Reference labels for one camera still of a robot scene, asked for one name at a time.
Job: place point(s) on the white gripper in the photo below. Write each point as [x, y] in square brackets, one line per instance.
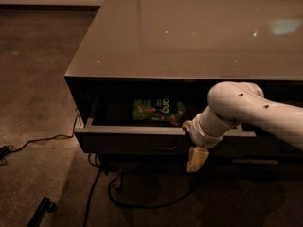
[198, 133]

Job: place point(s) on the drawer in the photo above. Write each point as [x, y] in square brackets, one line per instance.
[258, 169]
[110, 130]

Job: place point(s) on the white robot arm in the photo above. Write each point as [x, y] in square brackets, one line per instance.
[232, 103]

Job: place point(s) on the dark cabinet with glossy top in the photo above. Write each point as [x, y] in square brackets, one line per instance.
[148, 49]

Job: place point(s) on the green snack bag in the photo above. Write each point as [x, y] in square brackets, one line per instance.
[161, 109]

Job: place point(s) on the black metal bar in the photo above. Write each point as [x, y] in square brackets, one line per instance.
[45, 206]

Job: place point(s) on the black power adapter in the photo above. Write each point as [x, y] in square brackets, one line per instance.
[4, 151]

